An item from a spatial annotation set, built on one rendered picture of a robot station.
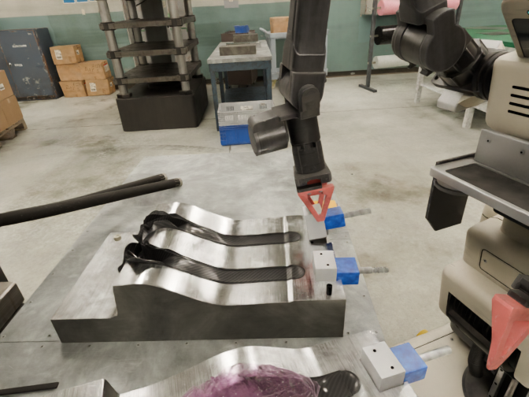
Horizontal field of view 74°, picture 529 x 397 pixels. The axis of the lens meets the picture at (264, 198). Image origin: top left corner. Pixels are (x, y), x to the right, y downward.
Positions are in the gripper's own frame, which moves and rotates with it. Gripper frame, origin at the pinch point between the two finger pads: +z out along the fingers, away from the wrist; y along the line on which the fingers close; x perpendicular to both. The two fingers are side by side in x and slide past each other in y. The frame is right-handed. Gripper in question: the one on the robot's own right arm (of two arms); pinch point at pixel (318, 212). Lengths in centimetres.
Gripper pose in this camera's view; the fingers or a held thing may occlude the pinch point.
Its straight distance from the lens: 71.5
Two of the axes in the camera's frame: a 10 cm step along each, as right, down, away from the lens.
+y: -0.3, 3.4, -9.4
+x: 9.8, -1.9, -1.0
